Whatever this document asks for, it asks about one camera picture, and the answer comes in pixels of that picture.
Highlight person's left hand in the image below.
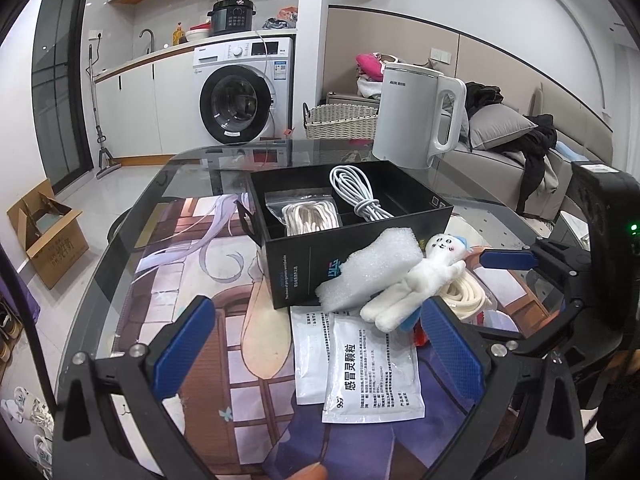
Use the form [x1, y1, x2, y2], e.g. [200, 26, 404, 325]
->
[289, 462, 329, 480]

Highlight dark glass door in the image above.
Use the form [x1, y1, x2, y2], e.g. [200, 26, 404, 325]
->
[31, 0, 93, 196]

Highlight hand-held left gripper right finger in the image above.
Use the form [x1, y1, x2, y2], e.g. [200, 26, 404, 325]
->
[419, 296, 586, 480]

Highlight mop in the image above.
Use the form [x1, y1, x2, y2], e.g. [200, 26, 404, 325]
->
[87, 44, 123, 178]

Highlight grey pillow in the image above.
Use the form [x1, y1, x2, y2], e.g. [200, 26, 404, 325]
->
[467, 106, 538, 151]

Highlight white lower cabinets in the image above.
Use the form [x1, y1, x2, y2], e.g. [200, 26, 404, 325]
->
[95, 42, 201, 158]

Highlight grey sofa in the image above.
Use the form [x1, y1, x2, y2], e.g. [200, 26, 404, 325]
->
[325, 80, 616, 221]

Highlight coiled white cable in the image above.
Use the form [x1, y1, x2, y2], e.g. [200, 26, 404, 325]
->
[329, 164, 396, 221]

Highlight white electric kettle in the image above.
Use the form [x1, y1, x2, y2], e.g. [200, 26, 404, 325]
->
[371, 62, 468, 171]

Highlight open cardboard box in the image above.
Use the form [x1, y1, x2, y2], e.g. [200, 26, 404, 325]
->
[6, 178, 91, 290]

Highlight white medicine sachet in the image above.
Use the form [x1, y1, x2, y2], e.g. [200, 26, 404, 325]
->
[290, 306, 336, 406]
[321, 312, 426, 423]

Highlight bagged beige cable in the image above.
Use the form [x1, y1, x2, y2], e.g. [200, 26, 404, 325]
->
[265, 195, 341, 238]
[440, 270, 493, 323]

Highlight white washing machine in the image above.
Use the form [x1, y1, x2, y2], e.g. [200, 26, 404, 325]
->
[192, 36, 295, 146]

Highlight white wicker basket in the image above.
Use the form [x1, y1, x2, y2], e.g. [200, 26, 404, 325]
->
[302, 102, 381, 142]

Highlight white plush doll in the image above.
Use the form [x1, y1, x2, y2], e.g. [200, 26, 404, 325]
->
[360, 232, 473, 332]

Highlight pile of clothes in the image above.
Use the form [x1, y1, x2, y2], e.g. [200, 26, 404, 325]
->
[262, 7, 298, 31]

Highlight white sneaker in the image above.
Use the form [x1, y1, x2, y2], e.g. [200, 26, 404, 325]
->
[32, 432, 53, 467]
[0, 387, 42, 423]

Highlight black cardboard box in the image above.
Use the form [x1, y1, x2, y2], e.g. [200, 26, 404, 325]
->
[248, 160, 455, 311]

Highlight black pressure cooker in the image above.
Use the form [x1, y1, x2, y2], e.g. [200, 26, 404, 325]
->
[207, 0, 257, 37]

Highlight row of assorted shoes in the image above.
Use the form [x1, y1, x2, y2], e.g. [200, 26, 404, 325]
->
[0, 300, 23, 361]

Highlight black jacket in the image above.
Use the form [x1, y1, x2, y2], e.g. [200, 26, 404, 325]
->
[465, 81, 503, 116]

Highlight white foam piece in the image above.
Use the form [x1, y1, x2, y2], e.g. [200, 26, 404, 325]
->
[316, 228, 426, 311]

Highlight black clothing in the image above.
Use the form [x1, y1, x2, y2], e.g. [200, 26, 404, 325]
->
[515, 115, 561, 216]

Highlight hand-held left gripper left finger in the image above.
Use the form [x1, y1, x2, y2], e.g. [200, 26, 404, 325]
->
[52, 295, 217, 480]

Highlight pink clothing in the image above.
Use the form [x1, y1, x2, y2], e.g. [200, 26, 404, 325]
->
[356, 52, 388, 78]

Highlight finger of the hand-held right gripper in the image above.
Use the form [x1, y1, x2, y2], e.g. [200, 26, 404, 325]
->
[467, 245, 538, 272]
[460, 297, 587, 361]

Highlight printed table mat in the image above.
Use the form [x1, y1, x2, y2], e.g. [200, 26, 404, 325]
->
[107, 192, 551, 480]

